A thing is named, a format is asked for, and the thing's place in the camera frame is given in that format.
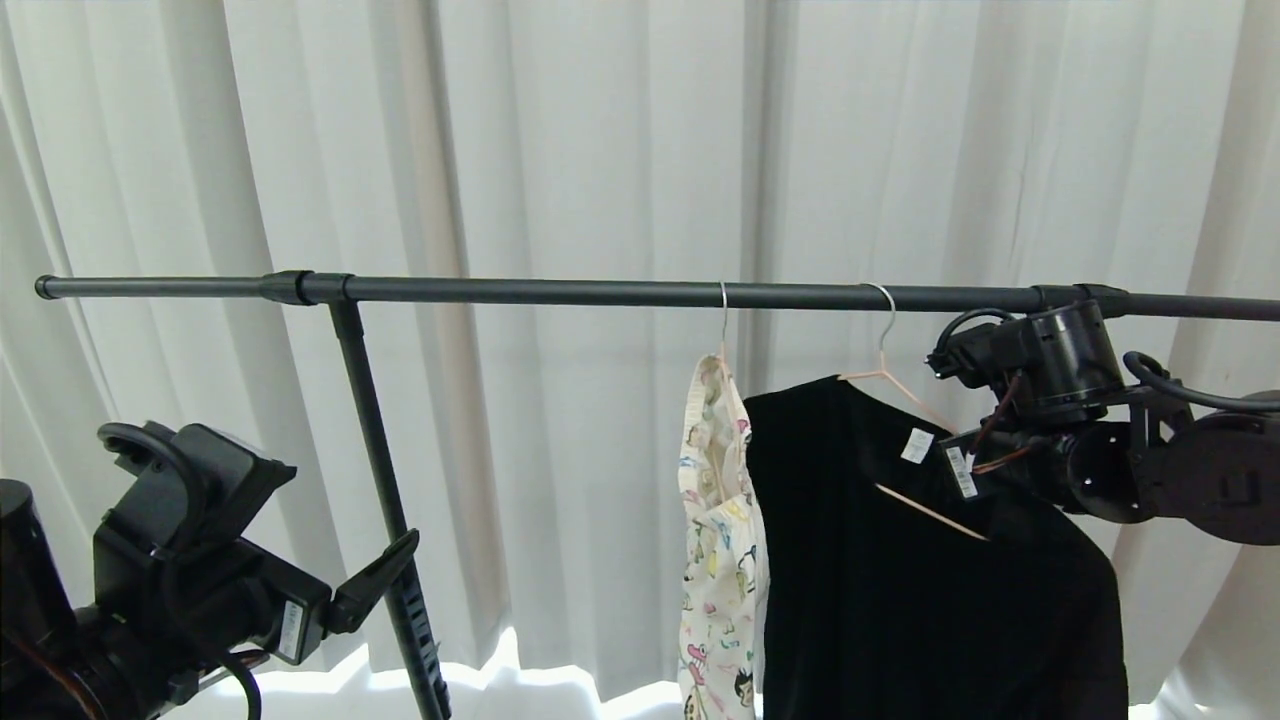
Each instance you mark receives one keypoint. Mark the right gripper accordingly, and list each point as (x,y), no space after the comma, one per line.
(1050,470)

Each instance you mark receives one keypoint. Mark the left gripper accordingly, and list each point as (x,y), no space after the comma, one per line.
(200,610)

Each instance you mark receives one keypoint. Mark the black garment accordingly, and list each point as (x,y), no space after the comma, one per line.
(900,600)

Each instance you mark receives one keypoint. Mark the pink clothes hanger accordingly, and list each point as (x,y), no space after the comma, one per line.
(890,340)
(723,320)

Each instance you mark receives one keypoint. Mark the cream printed garment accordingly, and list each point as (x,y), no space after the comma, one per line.
(720,560)

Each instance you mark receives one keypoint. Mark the black clothes rack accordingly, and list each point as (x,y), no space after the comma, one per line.
(600,293)

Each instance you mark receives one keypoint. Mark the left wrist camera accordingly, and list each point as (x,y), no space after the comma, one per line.
(190,500)

